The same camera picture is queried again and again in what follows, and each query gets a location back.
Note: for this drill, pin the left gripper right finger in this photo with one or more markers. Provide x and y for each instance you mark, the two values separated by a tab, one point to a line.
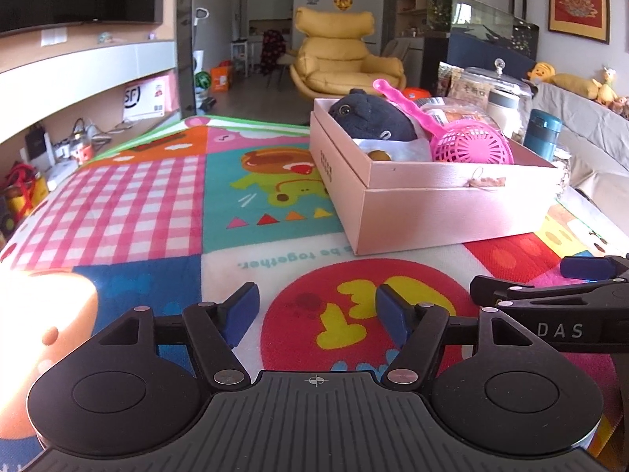
419	332

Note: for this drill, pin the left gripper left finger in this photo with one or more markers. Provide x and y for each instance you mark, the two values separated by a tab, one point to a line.
214	330

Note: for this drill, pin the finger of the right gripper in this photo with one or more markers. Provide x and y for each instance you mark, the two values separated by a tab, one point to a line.
592	268
486	290

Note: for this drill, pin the pink plastic scoop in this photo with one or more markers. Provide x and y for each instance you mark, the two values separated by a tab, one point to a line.
467	141

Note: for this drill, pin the packaged bread bag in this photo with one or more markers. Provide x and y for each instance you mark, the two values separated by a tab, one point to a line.
446	110

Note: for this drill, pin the black plush toy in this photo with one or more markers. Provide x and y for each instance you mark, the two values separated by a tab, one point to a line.
368	117

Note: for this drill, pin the colourful play mat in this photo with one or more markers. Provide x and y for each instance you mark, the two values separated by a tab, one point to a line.
197	209

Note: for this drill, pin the pink cardboard box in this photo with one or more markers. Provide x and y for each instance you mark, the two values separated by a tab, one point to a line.
389	206

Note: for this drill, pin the grey sofa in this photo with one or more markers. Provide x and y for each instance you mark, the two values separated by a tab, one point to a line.
597	141

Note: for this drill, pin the teal thermos bottle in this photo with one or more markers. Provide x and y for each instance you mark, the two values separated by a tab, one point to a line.
542	133

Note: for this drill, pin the white thermos bottle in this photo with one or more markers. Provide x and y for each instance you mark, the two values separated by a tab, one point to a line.
503	108

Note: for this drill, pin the large glass nut jar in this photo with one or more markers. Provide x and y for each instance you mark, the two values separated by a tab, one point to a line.
474	83

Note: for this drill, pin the yellow duck plush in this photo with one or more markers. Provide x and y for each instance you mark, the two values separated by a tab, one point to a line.
541	72

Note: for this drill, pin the orange plastic container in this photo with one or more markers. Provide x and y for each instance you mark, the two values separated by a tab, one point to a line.
416	93

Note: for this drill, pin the white SF parcel box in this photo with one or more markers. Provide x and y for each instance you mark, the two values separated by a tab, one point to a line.
150	98

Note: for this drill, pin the yellow lounge chair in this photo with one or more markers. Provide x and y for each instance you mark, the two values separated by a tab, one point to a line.
333	58

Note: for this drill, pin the glass fish tank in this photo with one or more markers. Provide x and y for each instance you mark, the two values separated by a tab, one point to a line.
485	23

